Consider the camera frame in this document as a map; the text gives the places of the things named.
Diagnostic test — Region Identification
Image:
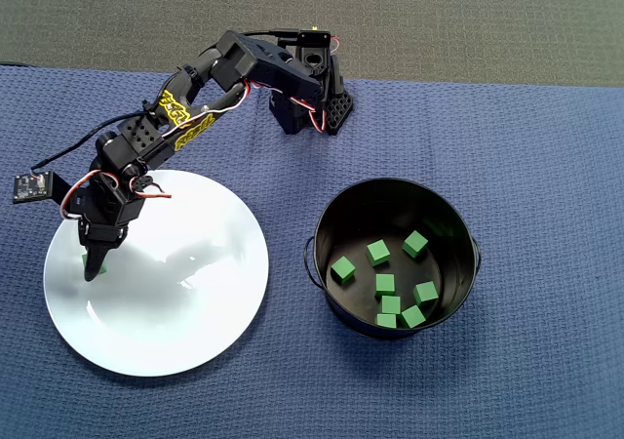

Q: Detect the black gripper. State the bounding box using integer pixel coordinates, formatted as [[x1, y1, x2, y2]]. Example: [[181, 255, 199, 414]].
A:
[[66, 170, 148, 283]]

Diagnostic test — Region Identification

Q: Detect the white round plate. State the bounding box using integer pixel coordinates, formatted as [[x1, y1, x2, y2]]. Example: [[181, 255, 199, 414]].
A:
[[42, 169, 270, 378]]

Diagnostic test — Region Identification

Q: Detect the black metal bucket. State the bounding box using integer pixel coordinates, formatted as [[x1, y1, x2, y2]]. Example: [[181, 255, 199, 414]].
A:
[[302, 178, 483, 340]]

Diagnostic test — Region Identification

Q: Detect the blue woven tablecloth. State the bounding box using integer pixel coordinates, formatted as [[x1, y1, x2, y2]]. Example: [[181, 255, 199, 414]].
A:
[[0, 62, 624, 439]]

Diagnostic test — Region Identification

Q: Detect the red white gripper servo wire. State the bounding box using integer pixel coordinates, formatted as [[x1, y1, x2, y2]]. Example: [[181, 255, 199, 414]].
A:
[[59, 167, 174, 220]]

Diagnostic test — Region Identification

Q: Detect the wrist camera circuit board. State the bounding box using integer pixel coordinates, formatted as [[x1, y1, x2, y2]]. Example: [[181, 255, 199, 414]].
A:
[[13, 169, 72, 205]]

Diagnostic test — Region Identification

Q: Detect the thin black camera cable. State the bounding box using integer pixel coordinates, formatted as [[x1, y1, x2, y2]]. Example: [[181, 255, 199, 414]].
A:
[[29, 28, 301, 177]]

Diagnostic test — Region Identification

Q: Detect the red white arm servo wire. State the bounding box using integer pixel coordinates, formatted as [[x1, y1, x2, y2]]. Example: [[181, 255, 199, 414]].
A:
[[233, 80, 337, 133]]

